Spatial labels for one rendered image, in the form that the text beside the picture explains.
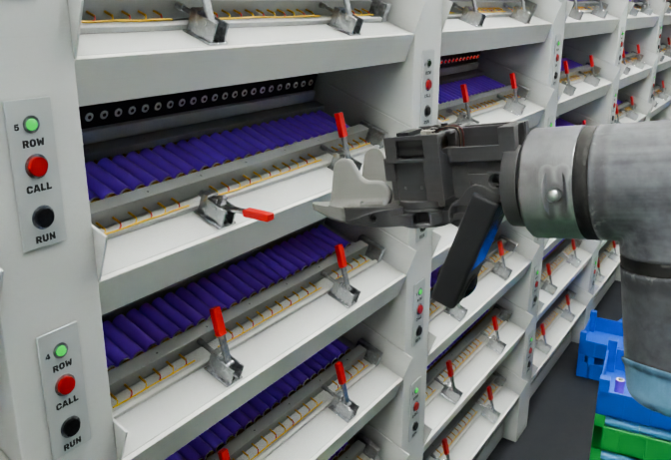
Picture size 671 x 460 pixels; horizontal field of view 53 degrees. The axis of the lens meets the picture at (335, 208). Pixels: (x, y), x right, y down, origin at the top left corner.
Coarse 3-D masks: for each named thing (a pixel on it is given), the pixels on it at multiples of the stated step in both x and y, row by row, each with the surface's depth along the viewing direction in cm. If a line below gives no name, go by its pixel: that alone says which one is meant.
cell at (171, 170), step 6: (144, 150) 82; (150, 150) 83; (144, 156) 82; (150, 156) 82; (156, 156) 82; (156, 162) 81; (162, 162) 81; (168, 162) 81; (162, 168) 81; (168, 168) 80; (174, 168) 80; (174, 174) 80; (180, 174) 80
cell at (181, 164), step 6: (156, 150) 84; (162, 150) 84; (162, 156) 83; (168, 156) 83; (174, 156) 83; (174, 162) 82; (180, 162) 82; (186, 162) 83; (180, 168) 82; (186, 168) 82; (192, 168) 82; (186, 174) 81
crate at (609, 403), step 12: (612, 348) 151; (612, 360) 151; (612, 372) 152; (624, 372) 152; (600, 384) 135; (612, 384) 147; (600, 396) 136; (612, 396) 135; (624, 396) 134; (600, 408) 137; (612, 408) 136; (624, 408) 134; (636, 408) 133; (636, 420) 134; (648, 420) 133; (660, 420) 132
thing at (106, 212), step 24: (312, 144) 98; (336, 144) 103; (216, 168) 83; (240, 168) 85; (264, 168) 89; (144, 192) 73; (168, 192) 75; (192, 192) 79; (96, 216) 67; (120, 216) 70
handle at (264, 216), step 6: (222, 198) 75; (222, 204) 76; (228, 210) 75; (234, 210) 75; (240, 210) 74; (246, 210) 74; (252, 210) 74; (258, 210) 74; (246, 216) 74; (252, 216) 73; (258, 216) 73; (264, 216) 72; (270, 216) 72
